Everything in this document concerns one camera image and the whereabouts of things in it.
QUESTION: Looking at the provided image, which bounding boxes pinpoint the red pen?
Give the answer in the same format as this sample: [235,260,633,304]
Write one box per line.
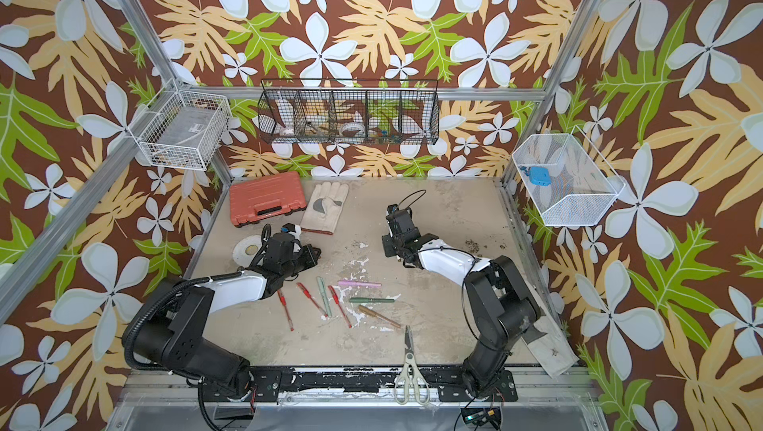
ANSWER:
[297,282,329,318]
[276,289,295,332]
[328,286,353,329]

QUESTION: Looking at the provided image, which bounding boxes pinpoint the pink pen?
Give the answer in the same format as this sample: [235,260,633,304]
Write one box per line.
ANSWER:
[337,280,383,288]

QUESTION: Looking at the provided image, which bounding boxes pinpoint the light green pen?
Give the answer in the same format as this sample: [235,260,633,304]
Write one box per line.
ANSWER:
[316,277,333,318]

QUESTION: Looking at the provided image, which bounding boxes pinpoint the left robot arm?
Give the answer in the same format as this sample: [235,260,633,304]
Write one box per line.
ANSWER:
[121,223,322,398]

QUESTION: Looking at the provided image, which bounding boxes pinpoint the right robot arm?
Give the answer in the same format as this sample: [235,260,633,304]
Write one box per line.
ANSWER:
[383,204,546,396]

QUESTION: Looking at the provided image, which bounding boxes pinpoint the brown orange pen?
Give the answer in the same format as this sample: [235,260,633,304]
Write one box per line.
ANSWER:
[357,305,403,330]

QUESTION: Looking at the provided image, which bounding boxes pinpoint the white tape roll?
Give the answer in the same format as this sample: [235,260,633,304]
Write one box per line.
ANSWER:
[232,235,262,267]

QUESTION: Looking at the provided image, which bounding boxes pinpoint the beige work glove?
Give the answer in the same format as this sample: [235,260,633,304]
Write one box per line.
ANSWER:
[300,182,350,232]

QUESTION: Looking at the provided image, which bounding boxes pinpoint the red plastic tool case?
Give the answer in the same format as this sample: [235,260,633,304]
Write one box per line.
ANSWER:
[230,172,307,227]

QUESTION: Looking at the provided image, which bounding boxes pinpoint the blue object in basket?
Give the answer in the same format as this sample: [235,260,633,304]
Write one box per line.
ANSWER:
[527,166,552,186]

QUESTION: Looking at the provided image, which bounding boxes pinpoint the grey striped work glove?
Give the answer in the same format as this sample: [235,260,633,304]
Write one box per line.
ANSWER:
[523,316,578,379]

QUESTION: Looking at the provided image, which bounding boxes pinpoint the white mesh basket right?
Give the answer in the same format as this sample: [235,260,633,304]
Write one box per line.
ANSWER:
[512,130,626,228]

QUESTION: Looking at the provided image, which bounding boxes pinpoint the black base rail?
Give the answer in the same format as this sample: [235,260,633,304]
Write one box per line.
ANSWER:
[199,363,519,403]

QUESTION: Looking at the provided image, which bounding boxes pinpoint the black wire basket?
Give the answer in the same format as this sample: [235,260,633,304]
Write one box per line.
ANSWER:
[254,78,441,145]

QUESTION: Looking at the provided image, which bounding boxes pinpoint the white-handled scissors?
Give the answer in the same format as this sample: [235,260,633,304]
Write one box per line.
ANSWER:
[393,326,430,406]

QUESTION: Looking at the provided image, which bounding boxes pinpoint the white wire basket left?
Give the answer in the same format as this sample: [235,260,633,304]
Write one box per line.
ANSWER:
[129,80,232,171]

